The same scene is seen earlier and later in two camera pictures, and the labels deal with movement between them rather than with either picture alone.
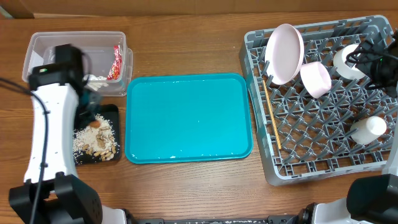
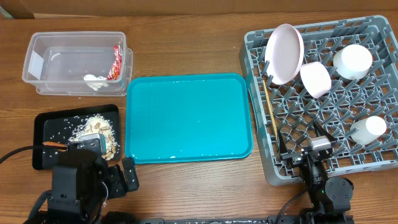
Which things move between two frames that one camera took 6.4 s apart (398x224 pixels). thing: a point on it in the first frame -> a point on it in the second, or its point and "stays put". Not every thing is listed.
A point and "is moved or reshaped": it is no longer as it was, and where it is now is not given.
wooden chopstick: (272, 114) stays put
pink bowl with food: (314, 78) stays put
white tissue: (95, 83) stays put
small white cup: (367, 129) stays put
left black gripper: (84, 121) -> (118, 187)
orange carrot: (94, 124) is moved or reshaped
